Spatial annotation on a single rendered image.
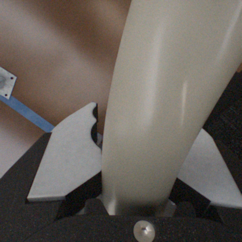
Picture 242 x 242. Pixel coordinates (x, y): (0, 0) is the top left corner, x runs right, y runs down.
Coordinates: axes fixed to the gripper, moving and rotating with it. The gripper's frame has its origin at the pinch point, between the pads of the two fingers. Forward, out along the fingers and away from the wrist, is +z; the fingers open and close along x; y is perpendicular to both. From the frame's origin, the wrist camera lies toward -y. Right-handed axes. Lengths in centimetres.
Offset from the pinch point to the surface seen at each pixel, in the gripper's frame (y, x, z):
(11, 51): 13, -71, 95
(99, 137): 72, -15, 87
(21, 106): 51, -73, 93
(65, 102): 45, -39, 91
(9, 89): 38, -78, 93
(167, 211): 158, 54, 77
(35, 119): 62, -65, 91
